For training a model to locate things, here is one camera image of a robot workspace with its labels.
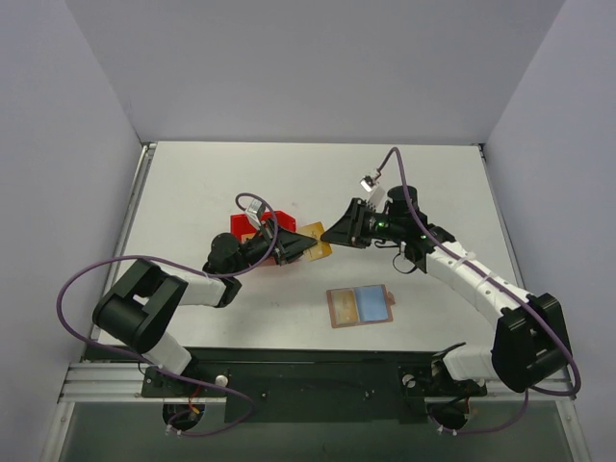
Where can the red plastic bin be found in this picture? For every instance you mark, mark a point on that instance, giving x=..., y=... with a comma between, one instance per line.
x=241, y=229

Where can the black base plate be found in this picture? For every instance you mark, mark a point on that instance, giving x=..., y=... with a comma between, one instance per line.
x=316, y=386

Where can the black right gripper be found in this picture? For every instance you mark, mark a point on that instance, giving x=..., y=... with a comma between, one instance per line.
x=359, y=223

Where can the aluminium frame rail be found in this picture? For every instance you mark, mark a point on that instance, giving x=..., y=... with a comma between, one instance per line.
x=106, y=383

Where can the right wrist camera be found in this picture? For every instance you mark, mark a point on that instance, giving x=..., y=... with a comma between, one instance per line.
x=370, y=183

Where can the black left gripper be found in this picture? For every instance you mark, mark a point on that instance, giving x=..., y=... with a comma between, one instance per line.
x=280, y=245

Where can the tan leather card holder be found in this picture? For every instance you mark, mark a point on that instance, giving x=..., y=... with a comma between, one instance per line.
x=374, y=303

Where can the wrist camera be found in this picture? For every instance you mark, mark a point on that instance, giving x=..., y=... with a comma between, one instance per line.
x=370, y=183
x=254, y=212

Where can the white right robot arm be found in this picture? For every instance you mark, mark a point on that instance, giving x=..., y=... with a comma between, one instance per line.
x=531, y=340

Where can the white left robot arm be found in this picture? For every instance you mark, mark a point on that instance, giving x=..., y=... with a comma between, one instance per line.
x=139, y=307

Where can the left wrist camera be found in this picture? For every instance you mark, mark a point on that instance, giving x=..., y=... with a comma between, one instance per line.
x=254, y=212

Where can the gold card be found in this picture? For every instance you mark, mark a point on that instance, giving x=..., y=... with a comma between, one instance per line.
x=344, y=307

